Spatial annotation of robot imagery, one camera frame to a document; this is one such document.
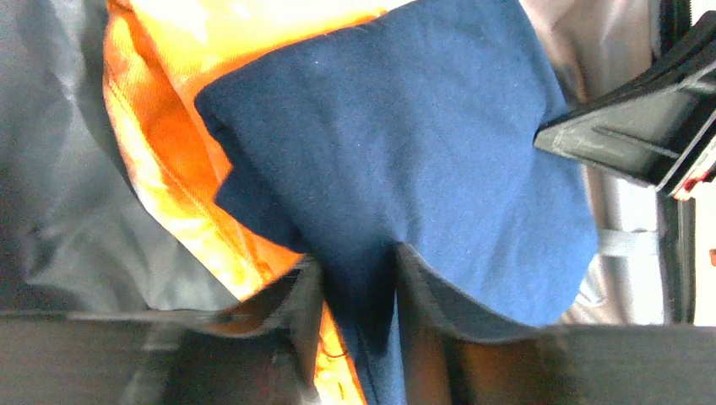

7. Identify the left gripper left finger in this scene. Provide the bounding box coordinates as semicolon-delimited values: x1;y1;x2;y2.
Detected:
1;258;323;404

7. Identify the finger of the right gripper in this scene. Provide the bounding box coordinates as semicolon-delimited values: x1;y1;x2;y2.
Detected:
534;11;715;191

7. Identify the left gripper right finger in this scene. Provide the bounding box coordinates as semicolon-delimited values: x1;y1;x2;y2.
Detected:
396;245;715;404

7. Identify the orange garment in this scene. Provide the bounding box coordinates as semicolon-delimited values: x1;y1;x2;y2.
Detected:
102;0;415;405

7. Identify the navy blue garment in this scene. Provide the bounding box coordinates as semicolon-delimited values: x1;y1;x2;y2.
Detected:
195;1;597;404

